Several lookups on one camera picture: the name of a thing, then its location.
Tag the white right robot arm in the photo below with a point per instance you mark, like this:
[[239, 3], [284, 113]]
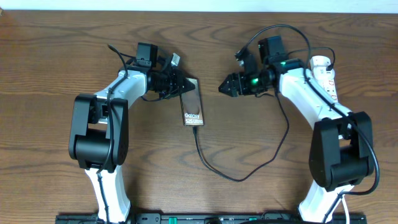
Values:
[[342, 160]]

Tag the bronze Galaxy smartphone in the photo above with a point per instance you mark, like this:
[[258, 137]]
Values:
[[192, 113]]

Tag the white power strip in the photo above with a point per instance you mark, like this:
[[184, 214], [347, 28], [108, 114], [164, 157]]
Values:
[[324, 74]]

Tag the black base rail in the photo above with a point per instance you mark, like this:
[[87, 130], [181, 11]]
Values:
[[156, 218]]

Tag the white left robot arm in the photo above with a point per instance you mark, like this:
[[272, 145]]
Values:
[[99, 135]]

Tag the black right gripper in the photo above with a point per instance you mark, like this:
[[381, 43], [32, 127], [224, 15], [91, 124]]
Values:
[[235, 86]]

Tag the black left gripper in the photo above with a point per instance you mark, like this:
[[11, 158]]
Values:
[[179, 84]]

